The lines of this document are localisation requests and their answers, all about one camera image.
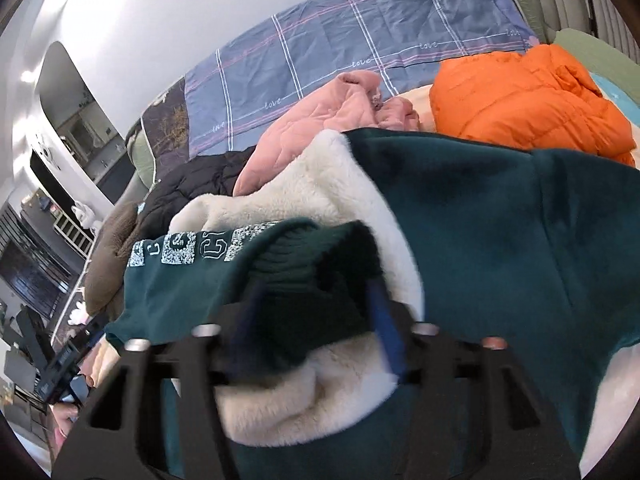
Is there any person's left hand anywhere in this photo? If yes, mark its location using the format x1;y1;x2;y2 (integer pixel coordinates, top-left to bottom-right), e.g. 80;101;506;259
50;401;82;456

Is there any black quilted jacket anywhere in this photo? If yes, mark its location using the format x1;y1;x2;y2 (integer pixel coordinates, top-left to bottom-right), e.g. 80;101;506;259
135;147;258;241

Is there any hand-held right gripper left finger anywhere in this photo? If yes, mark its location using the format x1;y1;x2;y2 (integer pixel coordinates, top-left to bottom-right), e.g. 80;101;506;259
52;279;272;480

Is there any green pillow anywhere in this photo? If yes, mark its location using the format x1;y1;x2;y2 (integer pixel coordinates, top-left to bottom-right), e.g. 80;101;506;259
552;27;640;96

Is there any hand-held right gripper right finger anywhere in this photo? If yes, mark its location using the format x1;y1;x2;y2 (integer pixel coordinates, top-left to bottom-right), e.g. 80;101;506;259
367;282;583;480

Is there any teal printed cloth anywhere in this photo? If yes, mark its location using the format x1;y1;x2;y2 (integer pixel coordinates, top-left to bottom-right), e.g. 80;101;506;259
587;71;640;131

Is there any blue plaid duvet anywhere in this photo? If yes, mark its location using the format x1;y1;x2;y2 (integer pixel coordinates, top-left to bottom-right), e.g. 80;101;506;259
184;0;538;158

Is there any white figurine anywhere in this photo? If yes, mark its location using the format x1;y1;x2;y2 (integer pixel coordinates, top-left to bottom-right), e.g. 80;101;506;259
70;200;101;233

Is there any orange puffer jacket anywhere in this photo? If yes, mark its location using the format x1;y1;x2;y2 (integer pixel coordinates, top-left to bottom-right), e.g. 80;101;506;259
429;44;638;168

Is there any dark green fleece-lined sweatshirt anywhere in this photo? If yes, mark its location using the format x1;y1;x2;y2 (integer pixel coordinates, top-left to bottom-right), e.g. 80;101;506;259
102;127;640;480

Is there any beige blanket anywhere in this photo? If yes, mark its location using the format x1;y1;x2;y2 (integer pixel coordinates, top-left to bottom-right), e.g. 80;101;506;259
90;82;640;466

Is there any pink quilted jacket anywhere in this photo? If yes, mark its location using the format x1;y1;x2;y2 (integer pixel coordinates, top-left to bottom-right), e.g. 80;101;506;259
232;70;422;198

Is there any black cabinet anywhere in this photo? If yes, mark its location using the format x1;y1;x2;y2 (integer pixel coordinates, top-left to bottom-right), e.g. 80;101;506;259
0;202;76;311

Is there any brown garment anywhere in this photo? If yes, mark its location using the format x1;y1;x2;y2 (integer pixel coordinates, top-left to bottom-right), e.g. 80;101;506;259
82;201;146;313

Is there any dark tree-print blanket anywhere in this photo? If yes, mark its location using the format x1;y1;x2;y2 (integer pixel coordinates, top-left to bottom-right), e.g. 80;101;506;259
140;77;193;183

